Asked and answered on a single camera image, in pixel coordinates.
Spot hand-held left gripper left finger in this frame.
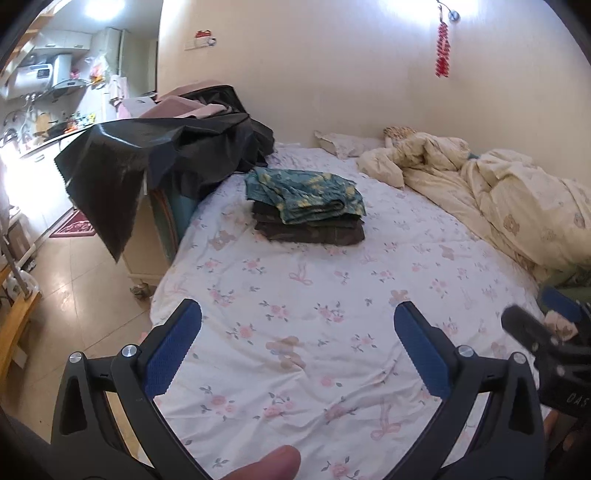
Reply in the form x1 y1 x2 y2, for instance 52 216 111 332
50 298 211 480

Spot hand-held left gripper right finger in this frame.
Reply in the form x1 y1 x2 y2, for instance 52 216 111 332
393 301 548 480

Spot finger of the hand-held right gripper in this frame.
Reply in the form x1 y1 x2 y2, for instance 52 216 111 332
538 286 591 324
501 305 591 371

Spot teal floral shorts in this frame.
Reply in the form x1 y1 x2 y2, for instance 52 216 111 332
244 167 368 225

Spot folded camouflage pants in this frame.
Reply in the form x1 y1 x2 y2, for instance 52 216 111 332
252 202 365 232

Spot person's left hand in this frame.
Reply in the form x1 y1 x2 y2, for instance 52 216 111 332
228 445 302 480

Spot pink bear-print cloth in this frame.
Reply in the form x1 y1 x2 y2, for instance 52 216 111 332
545 311 578 342

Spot green cloth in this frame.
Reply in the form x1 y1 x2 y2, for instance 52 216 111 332
538 270 591 305

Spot cream bear-print quilt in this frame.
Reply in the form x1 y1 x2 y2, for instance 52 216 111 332
358 131 591 282

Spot white floral bed sheet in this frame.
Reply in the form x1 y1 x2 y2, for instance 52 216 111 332
150 143 555 480

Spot cream bed footboard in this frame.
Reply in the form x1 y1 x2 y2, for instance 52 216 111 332
128 185 199 296

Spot wooden stool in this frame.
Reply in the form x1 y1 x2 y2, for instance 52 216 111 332
0 263 42 365

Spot red patterned rug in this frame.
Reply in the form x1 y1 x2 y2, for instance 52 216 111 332
48 219 100 238

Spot black plastic sheet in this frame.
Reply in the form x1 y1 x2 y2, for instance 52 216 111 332
54 84 278 264

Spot white kitchen counter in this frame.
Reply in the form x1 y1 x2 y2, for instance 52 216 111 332
0 124 93 232

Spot frilled floral pillow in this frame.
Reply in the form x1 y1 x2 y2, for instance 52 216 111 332
315 130 382 159

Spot white box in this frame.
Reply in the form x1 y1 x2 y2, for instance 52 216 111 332
119 95 158 118

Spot black wok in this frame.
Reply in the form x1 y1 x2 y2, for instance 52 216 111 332
34 121 70 139

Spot range hood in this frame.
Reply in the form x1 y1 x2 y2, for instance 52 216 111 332
44 78 90 100

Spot plastic bag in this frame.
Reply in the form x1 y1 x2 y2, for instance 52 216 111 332
88 55 112 86

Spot white refrigerator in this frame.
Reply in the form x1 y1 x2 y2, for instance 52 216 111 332
104 28 127 84

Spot white water heater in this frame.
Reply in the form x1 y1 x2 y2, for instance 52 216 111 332
9 54 75 95

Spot red hanging wall decoration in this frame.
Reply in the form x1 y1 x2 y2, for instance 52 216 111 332
433 21 451 79

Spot metal wall hook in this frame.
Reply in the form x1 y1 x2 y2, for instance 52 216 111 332
436 0 461 23

